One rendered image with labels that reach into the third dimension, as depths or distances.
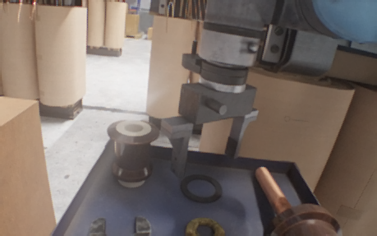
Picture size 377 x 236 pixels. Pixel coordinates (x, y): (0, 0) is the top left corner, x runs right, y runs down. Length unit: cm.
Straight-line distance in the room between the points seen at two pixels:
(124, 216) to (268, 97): 44
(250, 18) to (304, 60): 36
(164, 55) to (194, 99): 189
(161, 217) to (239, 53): 29
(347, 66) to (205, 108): 61
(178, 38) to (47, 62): 124
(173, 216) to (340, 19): 37
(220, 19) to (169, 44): 188
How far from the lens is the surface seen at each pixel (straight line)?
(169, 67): 225
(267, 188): 49
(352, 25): 22
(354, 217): 106
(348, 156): 95
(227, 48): 35
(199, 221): 42
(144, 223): 40
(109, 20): 619
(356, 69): 91
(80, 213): 44
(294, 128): 70
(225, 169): 57
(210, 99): 36
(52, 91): 263
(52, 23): 249
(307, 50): 69
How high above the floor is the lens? 119
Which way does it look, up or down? 23 degrees down
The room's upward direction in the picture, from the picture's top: 9 degrees clockwise
